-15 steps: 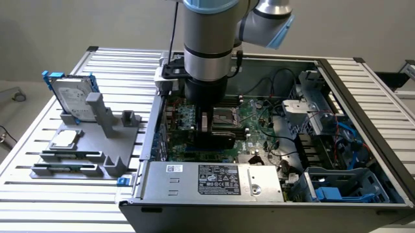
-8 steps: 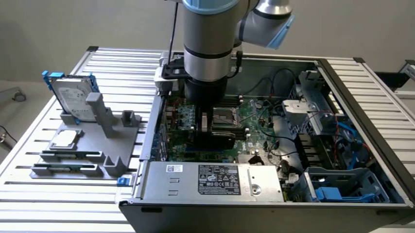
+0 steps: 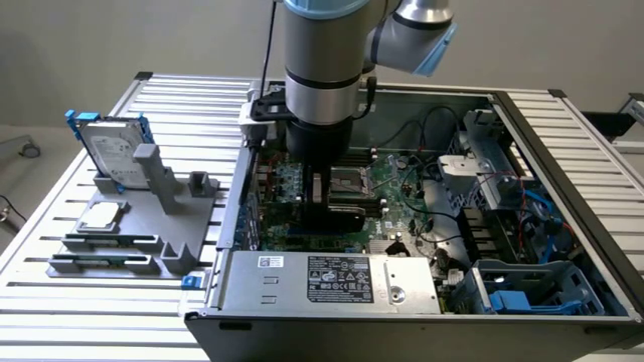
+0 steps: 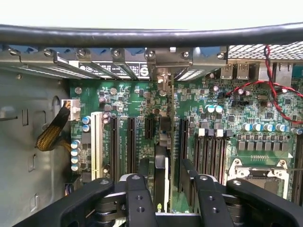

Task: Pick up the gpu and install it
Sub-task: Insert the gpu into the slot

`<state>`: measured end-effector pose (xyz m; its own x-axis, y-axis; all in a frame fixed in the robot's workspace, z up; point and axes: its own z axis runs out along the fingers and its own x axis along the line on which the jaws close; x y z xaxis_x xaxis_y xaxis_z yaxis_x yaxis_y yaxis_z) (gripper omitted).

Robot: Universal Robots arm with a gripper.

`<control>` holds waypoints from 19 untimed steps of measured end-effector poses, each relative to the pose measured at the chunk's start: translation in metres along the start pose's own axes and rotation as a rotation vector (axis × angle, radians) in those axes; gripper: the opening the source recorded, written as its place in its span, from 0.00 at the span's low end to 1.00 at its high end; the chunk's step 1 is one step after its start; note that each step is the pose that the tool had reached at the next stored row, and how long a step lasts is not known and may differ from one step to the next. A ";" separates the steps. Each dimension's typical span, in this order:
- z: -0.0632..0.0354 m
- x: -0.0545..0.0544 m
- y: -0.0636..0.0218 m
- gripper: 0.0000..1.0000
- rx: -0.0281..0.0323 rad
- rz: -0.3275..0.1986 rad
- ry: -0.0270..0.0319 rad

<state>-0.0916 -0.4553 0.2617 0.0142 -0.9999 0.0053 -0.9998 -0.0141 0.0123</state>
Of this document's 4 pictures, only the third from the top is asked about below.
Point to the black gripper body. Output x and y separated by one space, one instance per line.
319 143

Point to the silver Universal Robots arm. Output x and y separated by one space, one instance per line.
316 56

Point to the metal CPU socket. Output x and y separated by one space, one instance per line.
352 181

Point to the green motherboard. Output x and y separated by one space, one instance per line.
397 188

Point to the silver chipset heatsink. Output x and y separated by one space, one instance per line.
387 247

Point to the grey parts rack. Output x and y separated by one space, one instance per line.
196 226

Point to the metal drive cage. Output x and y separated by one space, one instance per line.
483 166

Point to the silver power supply unit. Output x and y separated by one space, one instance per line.
281 286

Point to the hard disk with blue carrier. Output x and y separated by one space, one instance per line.
113 151

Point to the blue plastic clip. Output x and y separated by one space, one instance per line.
192 282

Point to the silver CPU chip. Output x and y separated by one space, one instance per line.
100 215

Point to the green RAM stick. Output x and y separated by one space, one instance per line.
111 239
100 260

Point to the black open PC case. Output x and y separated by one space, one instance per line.
352 339

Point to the grey caster wheel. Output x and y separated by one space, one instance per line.
28 148

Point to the grey disk bay blue tray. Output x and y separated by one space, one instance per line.
553 279

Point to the black white wrist camera mount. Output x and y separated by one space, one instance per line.
264 109

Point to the aluminium side table frame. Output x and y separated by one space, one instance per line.
631 113

